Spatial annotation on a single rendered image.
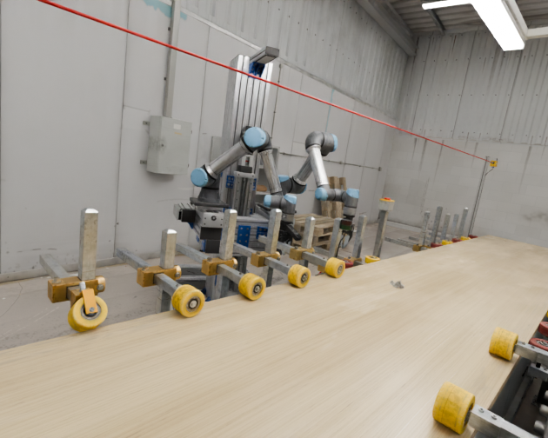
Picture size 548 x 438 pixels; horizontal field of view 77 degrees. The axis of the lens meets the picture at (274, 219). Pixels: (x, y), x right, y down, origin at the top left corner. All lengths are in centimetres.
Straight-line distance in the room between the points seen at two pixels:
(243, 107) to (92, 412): 213
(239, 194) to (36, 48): 214
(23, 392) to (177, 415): 29
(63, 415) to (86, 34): 347
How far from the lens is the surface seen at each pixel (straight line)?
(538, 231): 947
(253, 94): 256
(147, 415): 75
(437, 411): 84
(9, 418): 79
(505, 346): 124
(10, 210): 371
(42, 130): 369
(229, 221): 131
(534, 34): 313
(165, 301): 127
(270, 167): 217
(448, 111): 986
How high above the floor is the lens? 138
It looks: 10 degrees down
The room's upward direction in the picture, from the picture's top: 8 degrees clockwise
